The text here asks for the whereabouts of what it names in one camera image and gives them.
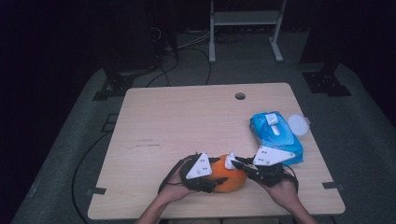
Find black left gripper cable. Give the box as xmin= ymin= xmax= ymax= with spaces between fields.
xmin=158 ymin=153 xmax=194 ymax=194

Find dark equipment stand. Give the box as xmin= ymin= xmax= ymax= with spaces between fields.
xmin=102 ymin=0 xmax=180 ymax=76

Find white wet wipe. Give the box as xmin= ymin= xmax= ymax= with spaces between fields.
xmin=224 ymin=151 xmax=239 ymax=171

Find long black floor cable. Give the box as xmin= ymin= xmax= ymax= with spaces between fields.
xmin=71 ymin=132 xmax=110 ymax=224

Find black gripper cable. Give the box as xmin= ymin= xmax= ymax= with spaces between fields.
xmin=281 ymin=162 xmax=300 ymax=190
xmin=158 ymin=153 xmax=194 ymax=194

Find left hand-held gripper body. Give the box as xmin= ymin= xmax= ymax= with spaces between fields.
xmin=178 ymin=151 xmax=218 ymax=194

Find black tape strip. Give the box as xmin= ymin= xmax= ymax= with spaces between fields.
xmin=321 ymin=181 xmax=346 ymax=191
xmin=85 ymin=187 xmax=107 ymax=196

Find blue wet wipes pack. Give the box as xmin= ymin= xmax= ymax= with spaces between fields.
xmin=249 ymin=111 xmax=304 ymax=166

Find orange plush toy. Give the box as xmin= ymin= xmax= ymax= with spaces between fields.
xmin=207 ymin=154 xmax=249 ymax=194

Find person's right hand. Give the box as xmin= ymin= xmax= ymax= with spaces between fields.
xmin=260 ymin=178 xmax=300 ymax=208

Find white floor cables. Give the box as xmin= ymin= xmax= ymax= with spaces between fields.
xmin=178 ymin=30 xmax=213 ymax=50

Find white metal stand frame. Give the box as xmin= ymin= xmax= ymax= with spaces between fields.
xmin=208 ymin=0 xmax=288 ymax=63

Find person's left hand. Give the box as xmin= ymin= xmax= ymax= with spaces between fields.
xmin=158 ymin=169 xmax=200 ymax=203

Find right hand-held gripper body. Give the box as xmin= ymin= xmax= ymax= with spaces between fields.
xmin=247 ymin=146 xmax=296 ymax=189

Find white round lid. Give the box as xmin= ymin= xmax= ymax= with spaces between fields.
xmin=287 ymin=113 xmax=312 ymax=136

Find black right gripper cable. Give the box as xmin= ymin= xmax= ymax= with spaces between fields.
xmin=281 ymin=162 xmax=300 ymax=190

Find black stand base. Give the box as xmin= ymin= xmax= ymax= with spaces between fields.
xmin=92 ymin=73 xmax=135 ymax=102
xmin=302 ymin=61 xmax=353 ymax=98

